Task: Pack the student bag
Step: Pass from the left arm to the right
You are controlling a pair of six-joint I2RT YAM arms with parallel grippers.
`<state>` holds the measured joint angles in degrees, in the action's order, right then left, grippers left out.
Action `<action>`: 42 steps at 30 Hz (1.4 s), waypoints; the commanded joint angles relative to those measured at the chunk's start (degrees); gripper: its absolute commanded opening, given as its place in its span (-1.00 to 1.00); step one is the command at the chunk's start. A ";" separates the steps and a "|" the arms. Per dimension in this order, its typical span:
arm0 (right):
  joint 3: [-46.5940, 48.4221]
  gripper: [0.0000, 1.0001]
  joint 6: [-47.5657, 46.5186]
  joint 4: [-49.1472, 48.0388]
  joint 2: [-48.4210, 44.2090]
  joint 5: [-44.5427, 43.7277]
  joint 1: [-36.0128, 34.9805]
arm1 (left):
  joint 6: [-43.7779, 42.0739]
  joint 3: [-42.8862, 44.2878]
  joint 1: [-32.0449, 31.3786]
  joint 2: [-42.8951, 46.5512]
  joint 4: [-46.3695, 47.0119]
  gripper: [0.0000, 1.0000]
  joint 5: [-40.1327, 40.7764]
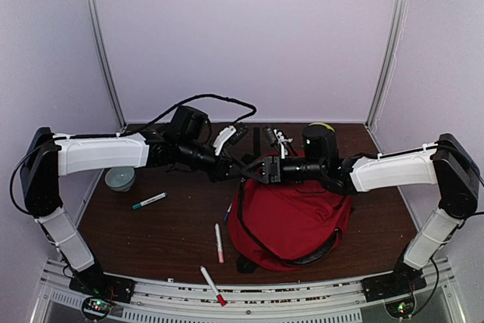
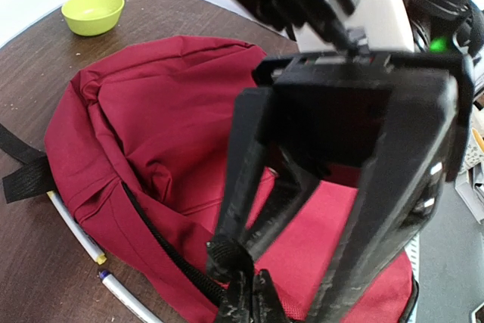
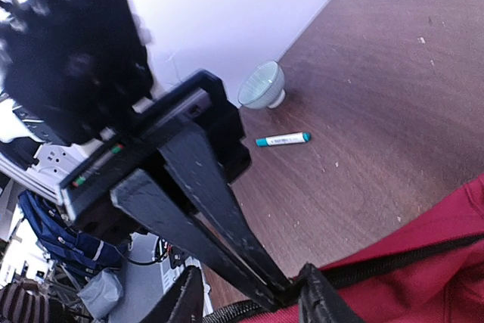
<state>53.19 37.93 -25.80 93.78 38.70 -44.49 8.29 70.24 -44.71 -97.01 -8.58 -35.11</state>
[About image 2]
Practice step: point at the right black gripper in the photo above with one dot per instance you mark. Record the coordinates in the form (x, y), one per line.
(341, 101)

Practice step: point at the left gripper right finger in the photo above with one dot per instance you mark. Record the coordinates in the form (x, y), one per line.
(268, 307)

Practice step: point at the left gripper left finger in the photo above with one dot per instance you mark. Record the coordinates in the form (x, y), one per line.
(237, 303)

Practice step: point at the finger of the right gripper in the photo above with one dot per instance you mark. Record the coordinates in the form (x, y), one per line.
(247, 149)
(397, 191)

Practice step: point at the red backpack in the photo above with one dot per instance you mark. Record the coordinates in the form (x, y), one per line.
(138, 147)

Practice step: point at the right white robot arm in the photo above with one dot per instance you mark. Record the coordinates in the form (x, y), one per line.
(286, 185)

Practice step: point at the purple capped white marker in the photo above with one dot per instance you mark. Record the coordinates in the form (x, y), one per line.
(127, 298)

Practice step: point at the yellow capped white marker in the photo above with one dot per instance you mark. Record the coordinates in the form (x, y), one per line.
(91, 248)

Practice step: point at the lime green bowl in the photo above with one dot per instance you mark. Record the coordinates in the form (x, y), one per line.
(92, 17)

